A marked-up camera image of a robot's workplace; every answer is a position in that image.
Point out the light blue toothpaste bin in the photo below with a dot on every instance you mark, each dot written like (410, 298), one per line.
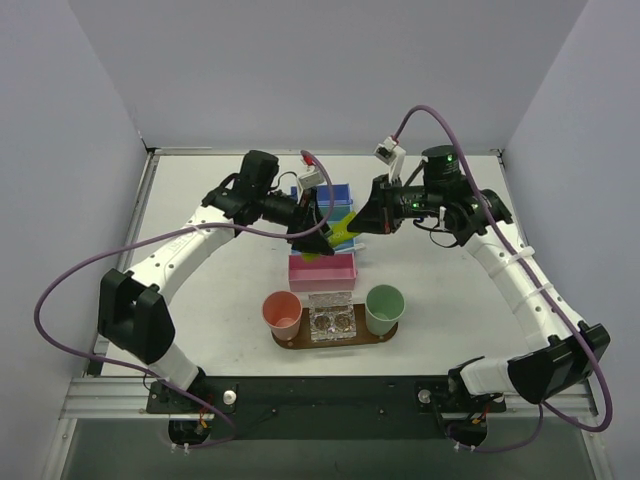
(338, 213)

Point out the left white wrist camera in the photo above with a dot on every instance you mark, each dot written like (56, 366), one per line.
(312, 176)

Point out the light blue toothbrush bin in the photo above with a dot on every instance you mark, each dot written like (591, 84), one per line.
(341, 238)

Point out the pink plastic cup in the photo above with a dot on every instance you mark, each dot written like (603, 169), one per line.
(282, 312)

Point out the green plastic cup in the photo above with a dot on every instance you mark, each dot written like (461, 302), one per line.
(384, 306)

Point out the yellow-green toothpaste tube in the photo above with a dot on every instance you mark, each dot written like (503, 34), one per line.
(332, 238)

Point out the clear textured plastic box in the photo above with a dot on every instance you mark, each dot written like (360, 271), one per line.
(331, 316)

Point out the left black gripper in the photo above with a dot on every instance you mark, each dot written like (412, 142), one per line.
(304, 218)

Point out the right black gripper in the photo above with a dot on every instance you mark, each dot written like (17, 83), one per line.
(381, 206)

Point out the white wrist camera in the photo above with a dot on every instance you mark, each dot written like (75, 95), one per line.
(312, 176)
(392, 155)

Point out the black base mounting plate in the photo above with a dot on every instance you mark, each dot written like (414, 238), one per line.
(317, 408)

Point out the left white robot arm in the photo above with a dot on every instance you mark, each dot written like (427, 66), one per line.
(133, 305)

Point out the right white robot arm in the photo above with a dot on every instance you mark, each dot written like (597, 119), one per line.
(562, 348)

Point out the dark blue bin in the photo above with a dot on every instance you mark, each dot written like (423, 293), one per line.
(341, 195)

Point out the pink bin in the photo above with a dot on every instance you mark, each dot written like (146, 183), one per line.
(323, 274)

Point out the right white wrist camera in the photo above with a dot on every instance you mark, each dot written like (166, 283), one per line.
(392, 155)

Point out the brown wooden oval tray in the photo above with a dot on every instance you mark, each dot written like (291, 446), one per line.
(302, 341)

